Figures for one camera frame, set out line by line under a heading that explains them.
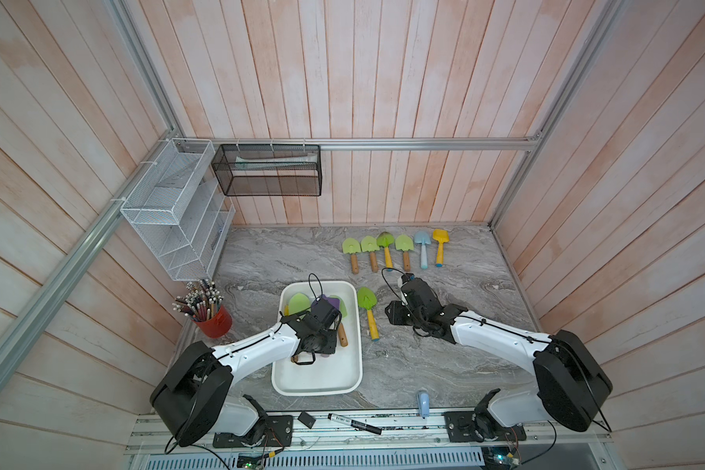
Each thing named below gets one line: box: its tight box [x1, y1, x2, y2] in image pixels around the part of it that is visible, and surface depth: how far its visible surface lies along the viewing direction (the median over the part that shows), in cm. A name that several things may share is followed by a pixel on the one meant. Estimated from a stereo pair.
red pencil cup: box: [172, 278, 234, 338], surface depth 81 cm
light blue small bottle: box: [418, 389, 430, 420], surface depth 78 cm
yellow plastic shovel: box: [431, 229, 450, 268], surface depth 116 cm
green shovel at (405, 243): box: [394, 234, 415, 273], surface depth 113 cm
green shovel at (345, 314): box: [335, 295, 350, 347], surface depth 95 cm
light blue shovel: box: [414, 230, 431, 270], surface depth 116 cm
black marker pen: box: [327, 412, 383, 435], surface depth 76 cm
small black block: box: [296, 411, 317, 429], surface depth 78 cm
